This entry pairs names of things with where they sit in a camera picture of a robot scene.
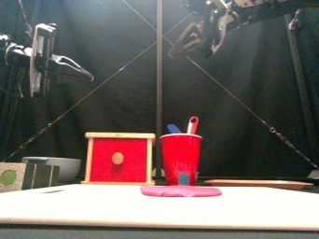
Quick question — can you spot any wooden drawer box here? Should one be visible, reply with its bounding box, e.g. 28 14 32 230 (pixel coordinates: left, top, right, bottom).
81 132 157 187

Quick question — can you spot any red drawer with wooden knob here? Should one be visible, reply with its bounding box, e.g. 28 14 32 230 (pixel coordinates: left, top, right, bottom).
89 138 149 183

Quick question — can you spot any red and white utensil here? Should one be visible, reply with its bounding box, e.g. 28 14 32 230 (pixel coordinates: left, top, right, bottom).
185 116 200 135

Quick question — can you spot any blue utensil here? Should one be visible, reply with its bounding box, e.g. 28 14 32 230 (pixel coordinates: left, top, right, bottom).
165 123 183 134

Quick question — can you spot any dark green striped block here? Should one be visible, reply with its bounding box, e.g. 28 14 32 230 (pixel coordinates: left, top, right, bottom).
36 163 61 189

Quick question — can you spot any red plastic cup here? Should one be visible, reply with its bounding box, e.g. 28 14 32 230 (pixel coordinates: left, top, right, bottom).
159 133 203 187

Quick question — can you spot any white cutting board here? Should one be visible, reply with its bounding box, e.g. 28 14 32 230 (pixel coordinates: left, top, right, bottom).
0 183 319 232

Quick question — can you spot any black frame pole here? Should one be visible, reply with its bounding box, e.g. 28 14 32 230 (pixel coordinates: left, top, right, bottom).
155 0 164 178

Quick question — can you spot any diagonal brace cable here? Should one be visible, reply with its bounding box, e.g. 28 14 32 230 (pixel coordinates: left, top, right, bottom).
121 0 319 171
0 12 195 163

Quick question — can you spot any black frame strut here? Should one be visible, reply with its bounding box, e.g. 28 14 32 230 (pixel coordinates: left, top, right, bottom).
286 8 319 180

